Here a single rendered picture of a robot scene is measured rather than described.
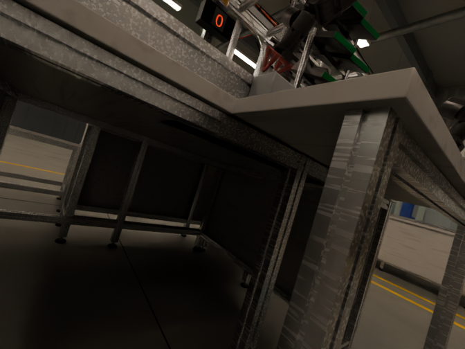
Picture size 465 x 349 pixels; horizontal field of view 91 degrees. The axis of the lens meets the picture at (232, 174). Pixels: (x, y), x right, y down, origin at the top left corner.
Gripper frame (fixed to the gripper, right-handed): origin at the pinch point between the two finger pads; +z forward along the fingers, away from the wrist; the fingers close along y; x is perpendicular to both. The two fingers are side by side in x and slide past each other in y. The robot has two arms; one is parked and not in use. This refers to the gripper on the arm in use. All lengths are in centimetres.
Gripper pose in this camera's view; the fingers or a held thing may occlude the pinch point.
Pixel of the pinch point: (268, 72)
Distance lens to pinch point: 87.8
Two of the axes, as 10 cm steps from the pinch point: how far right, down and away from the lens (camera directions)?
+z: -5.7, 6.8, 4.6
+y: -7.5, -2.0, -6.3
